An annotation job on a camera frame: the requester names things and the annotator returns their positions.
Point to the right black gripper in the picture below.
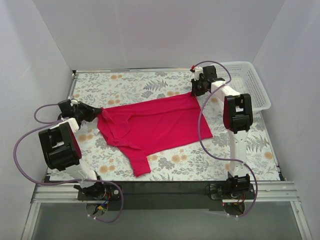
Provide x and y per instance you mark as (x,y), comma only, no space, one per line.
(197,87)

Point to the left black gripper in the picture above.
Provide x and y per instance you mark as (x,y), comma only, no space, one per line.
(85,111)

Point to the white plastic basket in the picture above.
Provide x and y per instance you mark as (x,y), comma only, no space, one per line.
(245,80)

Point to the magenta t shirt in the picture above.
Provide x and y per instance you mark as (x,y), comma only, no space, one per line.
(142,129)

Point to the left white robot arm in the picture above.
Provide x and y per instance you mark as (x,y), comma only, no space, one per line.
(62,152)

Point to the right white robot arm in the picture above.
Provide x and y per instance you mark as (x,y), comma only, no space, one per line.
(237,120)

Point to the floral patterned table mat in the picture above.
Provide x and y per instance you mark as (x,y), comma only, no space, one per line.
(206,161)

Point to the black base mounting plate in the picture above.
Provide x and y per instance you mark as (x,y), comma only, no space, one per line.
(171,195)

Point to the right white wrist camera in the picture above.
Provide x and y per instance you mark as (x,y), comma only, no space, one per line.
(197,71)

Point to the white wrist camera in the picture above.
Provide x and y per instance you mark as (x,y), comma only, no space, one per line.
(197,71)
(74,102)

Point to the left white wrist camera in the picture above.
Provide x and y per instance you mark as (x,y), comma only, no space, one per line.
(74,102)

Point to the aluminium frame rail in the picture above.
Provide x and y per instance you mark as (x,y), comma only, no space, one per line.
(275,213)

